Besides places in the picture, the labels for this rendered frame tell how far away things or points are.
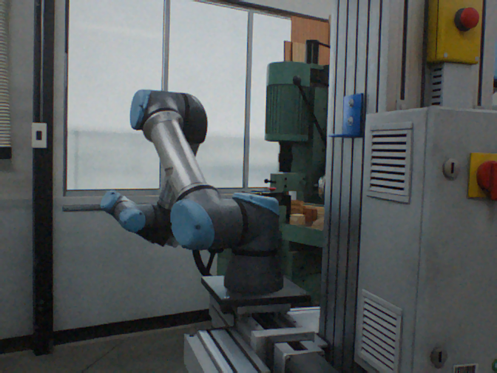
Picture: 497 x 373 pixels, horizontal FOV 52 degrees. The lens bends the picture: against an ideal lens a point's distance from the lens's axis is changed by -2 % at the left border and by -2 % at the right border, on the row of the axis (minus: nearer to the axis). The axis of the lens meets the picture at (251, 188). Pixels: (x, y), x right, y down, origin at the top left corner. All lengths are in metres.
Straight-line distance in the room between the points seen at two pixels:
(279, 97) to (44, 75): 1.42
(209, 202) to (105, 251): 2.03
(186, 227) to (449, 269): 0.60
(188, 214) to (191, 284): 2.30
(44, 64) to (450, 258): 2.50
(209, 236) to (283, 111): 0.94
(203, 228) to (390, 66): 0.52
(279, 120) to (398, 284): 1.24
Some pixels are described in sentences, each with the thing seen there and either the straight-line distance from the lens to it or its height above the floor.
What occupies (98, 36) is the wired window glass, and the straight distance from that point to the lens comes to 3.24.
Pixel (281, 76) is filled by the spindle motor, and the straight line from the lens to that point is 2.03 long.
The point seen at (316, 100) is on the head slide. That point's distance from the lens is 2.12.
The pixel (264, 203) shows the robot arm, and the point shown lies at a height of 1.03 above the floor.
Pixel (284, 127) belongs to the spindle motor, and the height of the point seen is 1.25.
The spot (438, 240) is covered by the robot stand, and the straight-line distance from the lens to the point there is 0.82.
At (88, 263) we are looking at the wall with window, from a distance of 3.17.
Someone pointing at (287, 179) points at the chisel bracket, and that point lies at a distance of 2.06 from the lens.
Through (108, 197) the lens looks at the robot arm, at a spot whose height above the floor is 0.99.
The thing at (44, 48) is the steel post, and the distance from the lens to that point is 3.00.
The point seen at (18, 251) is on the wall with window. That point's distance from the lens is 3.07.
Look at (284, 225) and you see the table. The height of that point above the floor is 0.89.
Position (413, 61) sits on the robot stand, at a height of 1.33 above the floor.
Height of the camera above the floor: 1.16
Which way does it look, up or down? 4 degrees down
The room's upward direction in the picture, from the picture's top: 2 degrees clockwise
